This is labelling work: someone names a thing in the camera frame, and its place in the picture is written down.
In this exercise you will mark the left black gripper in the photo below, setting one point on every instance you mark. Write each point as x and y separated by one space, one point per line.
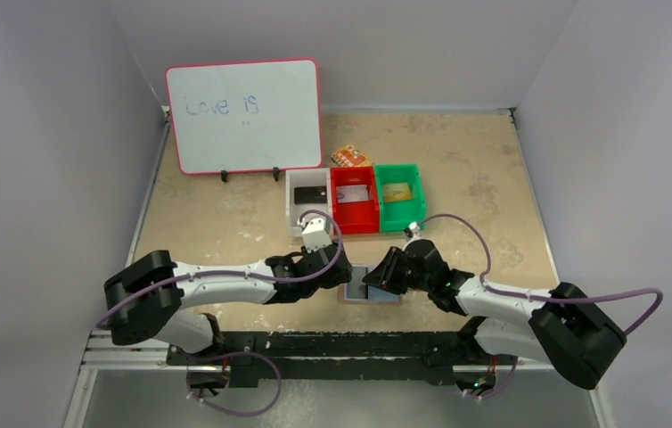
329 265

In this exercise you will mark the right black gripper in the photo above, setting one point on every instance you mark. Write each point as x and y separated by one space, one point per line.
398 269

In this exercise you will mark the green plastic bin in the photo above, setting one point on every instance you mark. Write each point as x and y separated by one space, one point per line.
394 217

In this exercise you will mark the white plastic bin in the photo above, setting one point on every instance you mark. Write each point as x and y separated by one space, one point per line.
304 177

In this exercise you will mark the red plastic bin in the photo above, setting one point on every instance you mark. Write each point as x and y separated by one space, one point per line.
355 206

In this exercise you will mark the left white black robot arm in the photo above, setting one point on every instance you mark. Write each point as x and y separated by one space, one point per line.
153 297

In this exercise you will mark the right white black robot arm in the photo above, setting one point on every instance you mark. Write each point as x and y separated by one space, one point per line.
557 327

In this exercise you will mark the gold credit card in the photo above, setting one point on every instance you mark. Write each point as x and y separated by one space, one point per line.
396 192

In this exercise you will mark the silver credit card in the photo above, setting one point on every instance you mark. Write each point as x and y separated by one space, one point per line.
352 193

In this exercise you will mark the orange spiral notebook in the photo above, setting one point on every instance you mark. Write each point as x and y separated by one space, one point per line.
348 156

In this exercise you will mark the pink framed whiteboard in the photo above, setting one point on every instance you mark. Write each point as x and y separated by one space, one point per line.
246 116

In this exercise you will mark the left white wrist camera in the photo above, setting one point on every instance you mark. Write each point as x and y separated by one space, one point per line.
315 233

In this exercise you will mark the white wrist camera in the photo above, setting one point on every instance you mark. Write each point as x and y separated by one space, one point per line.
315 233
412 231

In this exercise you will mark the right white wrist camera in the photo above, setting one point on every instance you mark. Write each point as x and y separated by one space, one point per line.
412 231

